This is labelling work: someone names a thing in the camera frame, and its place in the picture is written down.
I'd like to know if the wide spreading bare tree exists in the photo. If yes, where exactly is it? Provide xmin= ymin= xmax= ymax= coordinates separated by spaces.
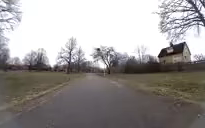
xmin=91 ymin=45 xmax=119 ymax=75

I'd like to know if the distant row of trees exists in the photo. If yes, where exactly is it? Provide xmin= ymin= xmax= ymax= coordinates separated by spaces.
xmin=84 ymin=59 xmax=106 ymax=74

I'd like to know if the slim bare tree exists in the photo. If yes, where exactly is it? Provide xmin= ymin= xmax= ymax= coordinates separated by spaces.
xmin=73 ymin=46 xmax=87 ymax=73

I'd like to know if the tall bare tree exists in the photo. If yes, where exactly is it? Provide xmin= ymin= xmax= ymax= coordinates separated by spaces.
xmin=56 ymin=36 xmax=78 ymax=75

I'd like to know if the row of pale bare trees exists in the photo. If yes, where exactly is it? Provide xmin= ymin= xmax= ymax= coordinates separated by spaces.
xmin=116 ymin=44 xmax=159 ymax=66

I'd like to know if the grey asphalt path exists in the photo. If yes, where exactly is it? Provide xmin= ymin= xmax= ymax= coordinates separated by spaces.
xmin=3 ymin=73 xmax=204 ymax=128

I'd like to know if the dark hedge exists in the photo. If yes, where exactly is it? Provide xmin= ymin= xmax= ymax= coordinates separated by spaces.
xmin=123 ymin=61 xmax=205 ymax=75

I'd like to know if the group of bare trees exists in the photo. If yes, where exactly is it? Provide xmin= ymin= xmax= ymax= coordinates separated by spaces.
xmin=22 ymin=47 xmax=51 ymax=72

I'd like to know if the dry grass field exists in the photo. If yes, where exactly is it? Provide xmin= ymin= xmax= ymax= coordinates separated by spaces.
xmin=0 ymin=70 xmax=88 ymax=116
xmin=98 ymin=69 xmax=205 ymax=111

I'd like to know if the beige house with dark roof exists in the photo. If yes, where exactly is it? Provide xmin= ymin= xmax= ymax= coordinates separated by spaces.
xmin=157 ymin=41 xmax=193 ymax=65

